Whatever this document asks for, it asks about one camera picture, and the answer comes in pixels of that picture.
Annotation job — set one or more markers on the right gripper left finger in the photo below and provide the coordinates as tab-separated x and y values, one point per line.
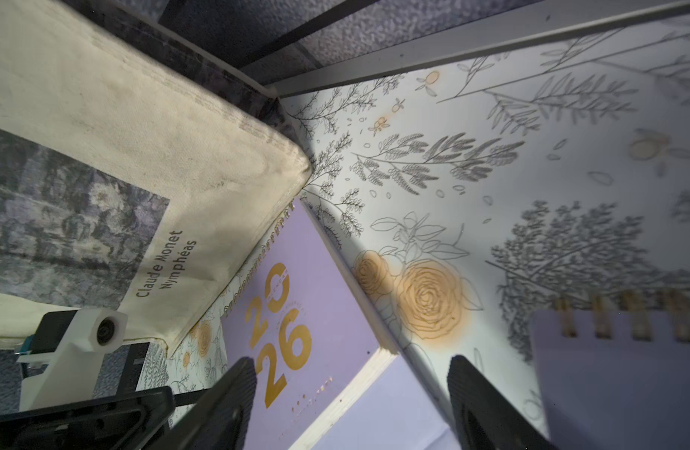
219	416

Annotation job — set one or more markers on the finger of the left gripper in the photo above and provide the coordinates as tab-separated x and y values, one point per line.
127	421

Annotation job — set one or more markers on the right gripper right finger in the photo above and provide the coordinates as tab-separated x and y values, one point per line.
484	418

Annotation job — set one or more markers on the purple calendar back left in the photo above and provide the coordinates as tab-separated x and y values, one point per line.
330	374

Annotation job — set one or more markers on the purple calendar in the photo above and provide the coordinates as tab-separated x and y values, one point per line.
615	379
330	374

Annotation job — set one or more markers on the purple calendar back centre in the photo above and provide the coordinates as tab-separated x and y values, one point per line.
615	379

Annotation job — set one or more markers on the beige Monet tote bag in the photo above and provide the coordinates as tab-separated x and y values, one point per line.
123	185

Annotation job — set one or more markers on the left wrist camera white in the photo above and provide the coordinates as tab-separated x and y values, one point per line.
70	345

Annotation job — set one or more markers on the left aluminium frame post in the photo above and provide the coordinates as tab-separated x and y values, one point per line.
543	22

